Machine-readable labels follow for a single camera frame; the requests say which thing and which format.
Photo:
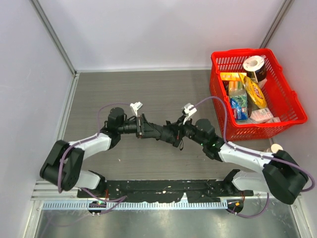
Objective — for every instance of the white wrapped sponge pack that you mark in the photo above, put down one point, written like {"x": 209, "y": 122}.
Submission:
{"x": 261, "y": 115}

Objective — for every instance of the red plastic shopping basket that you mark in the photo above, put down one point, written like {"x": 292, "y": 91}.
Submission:
{"x": 281, "y": 99}

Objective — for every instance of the clear green snack bag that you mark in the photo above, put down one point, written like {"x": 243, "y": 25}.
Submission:
{"x": 239, "y": 104}

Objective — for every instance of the yellow orange box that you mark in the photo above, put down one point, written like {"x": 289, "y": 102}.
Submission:
{"x": 231, "y": 76}

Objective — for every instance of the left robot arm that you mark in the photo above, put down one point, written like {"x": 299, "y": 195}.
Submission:
{"x": 63, "y": 165}

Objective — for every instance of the green soap pump bottle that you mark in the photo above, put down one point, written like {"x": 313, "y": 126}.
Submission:
{"x": 274, "y": 148}

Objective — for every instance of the yellow Lays chips bag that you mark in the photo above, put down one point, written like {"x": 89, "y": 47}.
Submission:
{"x": 254, "y": 92}

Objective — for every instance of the black folding umbrella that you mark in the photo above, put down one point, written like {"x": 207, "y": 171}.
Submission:
{"x": 171, "y": 134}

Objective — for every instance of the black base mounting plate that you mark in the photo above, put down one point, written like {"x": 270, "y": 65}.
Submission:
{"x": 168, "y": 191}

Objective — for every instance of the black wrapped toilet paper roll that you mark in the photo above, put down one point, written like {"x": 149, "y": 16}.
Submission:
{"x": 255, "y": 68}

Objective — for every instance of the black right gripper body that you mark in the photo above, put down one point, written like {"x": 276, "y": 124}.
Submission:
{"x": 179, "y": 136}

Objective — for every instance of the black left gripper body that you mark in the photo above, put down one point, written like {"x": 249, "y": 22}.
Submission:
{"x": 141, "y": 125}

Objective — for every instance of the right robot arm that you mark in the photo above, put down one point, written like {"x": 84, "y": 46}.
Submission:
{"x": 282, "y": 174}

